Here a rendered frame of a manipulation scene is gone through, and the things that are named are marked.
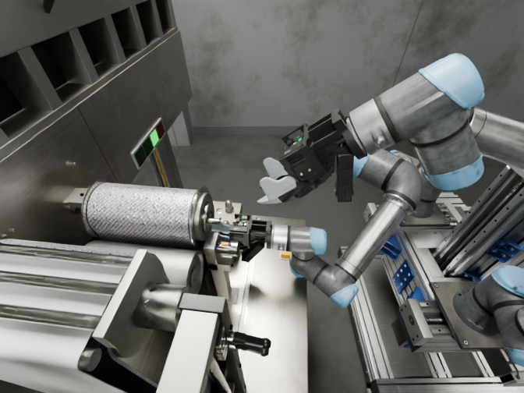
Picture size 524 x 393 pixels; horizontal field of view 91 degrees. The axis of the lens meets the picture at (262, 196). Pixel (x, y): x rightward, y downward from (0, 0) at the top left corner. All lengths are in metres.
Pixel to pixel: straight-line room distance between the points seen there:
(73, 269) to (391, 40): 3.10
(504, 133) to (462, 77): 0.24
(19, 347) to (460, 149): 0.57
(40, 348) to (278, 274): 0.71
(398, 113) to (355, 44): 2.70
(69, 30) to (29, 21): 0.10
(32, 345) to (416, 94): 0.52
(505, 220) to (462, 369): 0.92
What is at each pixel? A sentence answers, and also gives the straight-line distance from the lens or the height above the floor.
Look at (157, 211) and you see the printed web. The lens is 0.62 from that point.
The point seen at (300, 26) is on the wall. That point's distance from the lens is 2.93.
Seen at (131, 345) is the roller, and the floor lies 1.32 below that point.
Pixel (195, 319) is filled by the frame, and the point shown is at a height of 1.44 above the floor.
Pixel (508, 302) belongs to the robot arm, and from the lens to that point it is 1.03.
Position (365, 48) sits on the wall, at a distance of 3.13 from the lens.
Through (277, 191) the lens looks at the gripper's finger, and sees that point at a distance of 0.47.
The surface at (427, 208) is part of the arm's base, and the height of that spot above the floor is 0.87.
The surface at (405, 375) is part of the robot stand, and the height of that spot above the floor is 0.21.
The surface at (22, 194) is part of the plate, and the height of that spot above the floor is 1.37.
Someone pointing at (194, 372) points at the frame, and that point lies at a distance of 0.30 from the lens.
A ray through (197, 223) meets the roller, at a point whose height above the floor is 1.28.
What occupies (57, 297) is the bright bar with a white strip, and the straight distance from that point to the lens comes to 0.39.
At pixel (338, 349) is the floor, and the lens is 1.84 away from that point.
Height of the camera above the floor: 1.73
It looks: 45 degrees down
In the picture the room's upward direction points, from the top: straight up
